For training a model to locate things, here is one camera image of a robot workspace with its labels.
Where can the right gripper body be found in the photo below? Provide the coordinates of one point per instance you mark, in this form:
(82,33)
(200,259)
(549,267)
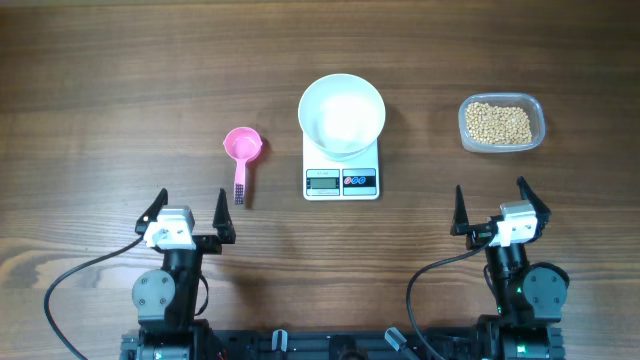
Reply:
(513,262)

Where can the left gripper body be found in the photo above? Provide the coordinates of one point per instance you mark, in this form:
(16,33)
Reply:
(185,261)

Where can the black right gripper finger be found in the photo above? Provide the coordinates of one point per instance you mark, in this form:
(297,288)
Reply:
(542,212)
(460,221)

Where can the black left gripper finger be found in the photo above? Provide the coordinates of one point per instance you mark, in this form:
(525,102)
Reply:
(222,221)
(150,215)

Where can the pink plastic measuring scoop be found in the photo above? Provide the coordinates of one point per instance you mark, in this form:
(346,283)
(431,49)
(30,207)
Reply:
(243,145)

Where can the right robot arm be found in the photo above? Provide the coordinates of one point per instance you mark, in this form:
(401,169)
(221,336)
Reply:
(528,297)

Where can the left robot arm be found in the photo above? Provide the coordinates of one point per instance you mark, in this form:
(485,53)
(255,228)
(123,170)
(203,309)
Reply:
(166,298)

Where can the white digital kitchen scale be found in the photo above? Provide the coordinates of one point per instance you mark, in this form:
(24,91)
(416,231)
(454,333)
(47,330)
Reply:
(353,178)

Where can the white bowl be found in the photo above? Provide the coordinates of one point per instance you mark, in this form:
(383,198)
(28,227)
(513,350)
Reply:
(341,114)

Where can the clear plastic container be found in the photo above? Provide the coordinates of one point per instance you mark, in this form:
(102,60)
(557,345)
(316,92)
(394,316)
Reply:
(529,104)

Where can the soybeans pile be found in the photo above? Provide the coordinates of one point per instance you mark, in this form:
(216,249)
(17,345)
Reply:
(489,124)

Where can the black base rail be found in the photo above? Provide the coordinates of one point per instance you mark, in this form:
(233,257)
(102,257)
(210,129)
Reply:
(281,344)

